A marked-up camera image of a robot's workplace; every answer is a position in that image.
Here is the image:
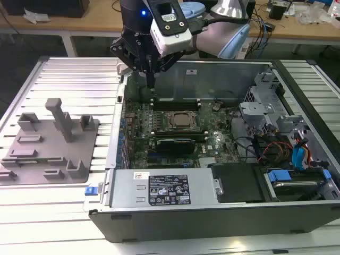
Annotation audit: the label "metal drive cage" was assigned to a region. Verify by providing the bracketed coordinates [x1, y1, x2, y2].
[239, 70, 306, 136]

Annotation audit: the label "black bay cover plate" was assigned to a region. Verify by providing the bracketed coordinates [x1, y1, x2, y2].
[208, 162, 266, 205]

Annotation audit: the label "black graphics card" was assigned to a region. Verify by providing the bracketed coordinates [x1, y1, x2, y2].
[155, 137, 197, 154]

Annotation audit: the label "grey parts rack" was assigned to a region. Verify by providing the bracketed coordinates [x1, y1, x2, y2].
[0, 97, 101, 186]

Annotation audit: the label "small black box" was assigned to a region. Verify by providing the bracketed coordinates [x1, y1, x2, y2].
[268, 4, 287, 20]

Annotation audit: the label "small silver heatsink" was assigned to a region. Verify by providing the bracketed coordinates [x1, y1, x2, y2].
[198, 156, 218, 167]

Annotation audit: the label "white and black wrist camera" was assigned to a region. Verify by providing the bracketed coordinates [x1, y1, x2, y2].
[149, 0, 193, 57]

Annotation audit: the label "red and white box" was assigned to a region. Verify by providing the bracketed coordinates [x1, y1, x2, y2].
[327, 0, 340, 29]

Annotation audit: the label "green motherboard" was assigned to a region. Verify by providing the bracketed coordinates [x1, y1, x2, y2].
[122, 98, 240, 169]

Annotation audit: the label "black open PC case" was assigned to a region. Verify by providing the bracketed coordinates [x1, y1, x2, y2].
[83, 57, 340, 244]

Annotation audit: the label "hard disk in blue carrier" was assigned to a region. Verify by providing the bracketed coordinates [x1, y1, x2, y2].
[264, 168, 332, 202]

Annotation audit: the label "black RAM slot bank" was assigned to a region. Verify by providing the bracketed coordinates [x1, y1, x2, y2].
[151, 129, 208, 143]
[150, 97, 202, 112]

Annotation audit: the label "white plastic case clip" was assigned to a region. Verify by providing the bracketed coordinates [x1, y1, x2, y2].
[116, 58, 131, 75]

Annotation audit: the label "crumpled white plastic wrap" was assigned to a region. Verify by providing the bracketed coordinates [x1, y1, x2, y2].
[23, 7, 50, 25]

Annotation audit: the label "large black box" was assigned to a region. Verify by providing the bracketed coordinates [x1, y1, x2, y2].
[4, 0, 90, 19]

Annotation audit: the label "wooden desk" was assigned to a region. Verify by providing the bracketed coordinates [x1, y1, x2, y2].
[0, 0, 340, 58]

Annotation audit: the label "blue flat wire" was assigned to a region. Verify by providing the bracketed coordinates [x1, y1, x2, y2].
[291, 134, 311, 171]

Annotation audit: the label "clear plastic bags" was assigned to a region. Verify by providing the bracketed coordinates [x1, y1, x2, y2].
[294, 4, 329, 26]

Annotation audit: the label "grey power supply with label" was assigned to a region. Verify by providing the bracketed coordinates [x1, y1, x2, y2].
[108, 169, 217, 208]

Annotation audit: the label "red and yellow wire bundle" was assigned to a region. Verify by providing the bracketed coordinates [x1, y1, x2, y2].
[257, 141, 293, 163]

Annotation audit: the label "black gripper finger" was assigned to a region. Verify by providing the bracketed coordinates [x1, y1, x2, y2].
[150, 52, 184, 90]
[110, 38, 151, 90]

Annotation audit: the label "CPU socket with CPU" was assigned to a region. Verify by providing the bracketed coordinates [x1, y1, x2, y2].
[166, 110, 199, 130]

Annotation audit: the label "black camera cable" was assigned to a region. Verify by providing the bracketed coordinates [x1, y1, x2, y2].
[189, 15, 249, 36]

